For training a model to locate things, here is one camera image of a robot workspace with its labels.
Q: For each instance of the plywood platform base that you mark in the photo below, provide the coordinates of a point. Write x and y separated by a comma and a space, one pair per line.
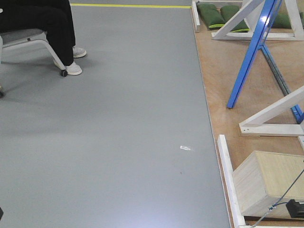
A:
220, 63

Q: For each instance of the white sneaker far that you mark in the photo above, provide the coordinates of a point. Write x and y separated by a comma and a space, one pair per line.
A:
79, 52

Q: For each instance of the seated person black trousers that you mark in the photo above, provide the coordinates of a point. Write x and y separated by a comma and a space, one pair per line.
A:
52, 16

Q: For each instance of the white edge batten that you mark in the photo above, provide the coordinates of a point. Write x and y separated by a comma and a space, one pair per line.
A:
237, 219
195, 16

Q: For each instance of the white edge batten near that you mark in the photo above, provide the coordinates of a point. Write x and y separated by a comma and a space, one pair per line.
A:
237, 219

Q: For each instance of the white wooden brace near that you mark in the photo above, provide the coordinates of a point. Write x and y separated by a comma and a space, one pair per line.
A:
257, 125

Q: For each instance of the white tape scrap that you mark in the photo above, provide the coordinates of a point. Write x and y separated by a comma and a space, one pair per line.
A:
186, 148

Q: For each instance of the white sneaker near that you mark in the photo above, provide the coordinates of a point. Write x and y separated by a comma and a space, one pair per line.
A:
73, 69

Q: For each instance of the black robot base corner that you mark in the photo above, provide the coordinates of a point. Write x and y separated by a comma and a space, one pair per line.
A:
1, 213

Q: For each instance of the green sandbag left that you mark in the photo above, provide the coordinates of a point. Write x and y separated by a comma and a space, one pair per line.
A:
210, 15

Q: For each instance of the white edge batten far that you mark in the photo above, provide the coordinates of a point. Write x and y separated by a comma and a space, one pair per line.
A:
195, 16

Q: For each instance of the white sneaker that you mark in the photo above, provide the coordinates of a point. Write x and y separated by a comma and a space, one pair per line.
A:
73, 69
79, 52

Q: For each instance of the blue door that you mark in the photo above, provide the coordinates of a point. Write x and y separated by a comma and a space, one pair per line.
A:
258, 42

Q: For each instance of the light wooden box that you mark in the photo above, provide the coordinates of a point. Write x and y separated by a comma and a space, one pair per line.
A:
263, 178

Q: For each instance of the green sandbag right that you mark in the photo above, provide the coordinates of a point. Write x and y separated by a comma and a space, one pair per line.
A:
282, 21

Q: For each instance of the black clamp block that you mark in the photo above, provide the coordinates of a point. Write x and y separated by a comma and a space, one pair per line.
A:
295, 209

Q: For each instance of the white office chair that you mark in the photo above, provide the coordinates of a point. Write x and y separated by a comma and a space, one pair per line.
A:
14, 39

